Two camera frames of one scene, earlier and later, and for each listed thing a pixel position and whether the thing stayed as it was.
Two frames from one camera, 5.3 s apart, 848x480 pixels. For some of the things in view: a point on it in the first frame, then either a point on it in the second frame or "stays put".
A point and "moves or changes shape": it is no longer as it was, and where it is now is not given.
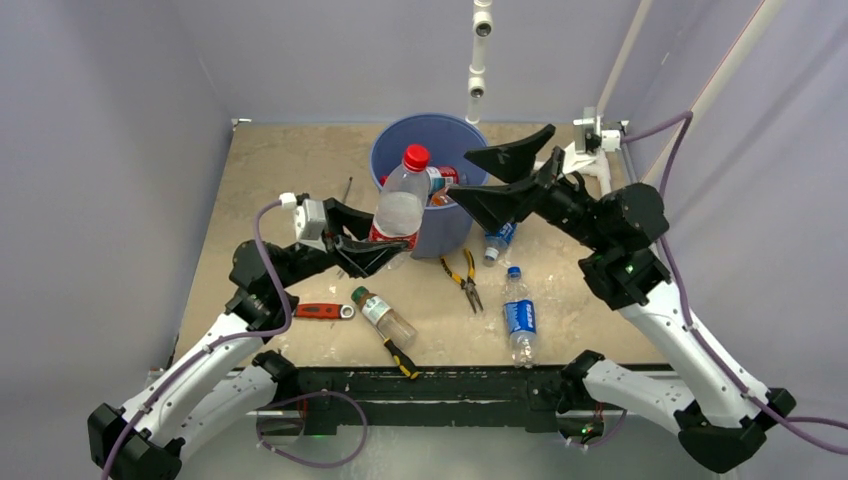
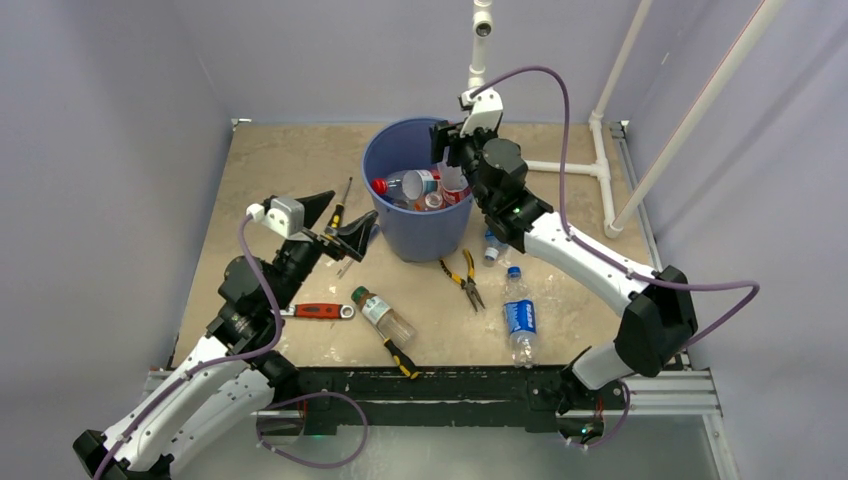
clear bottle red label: (401, 206) moves or changes shape
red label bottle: (442, 177) moves or changes shape
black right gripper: (494, 205) to (456, 142)
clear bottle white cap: (497, 242) stays put
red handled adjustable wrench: (324, 311) stays put
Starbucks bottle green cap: (389, 323) stays put
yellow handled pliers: (469, 284) stays put
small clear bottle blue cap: (520, 314) stays put
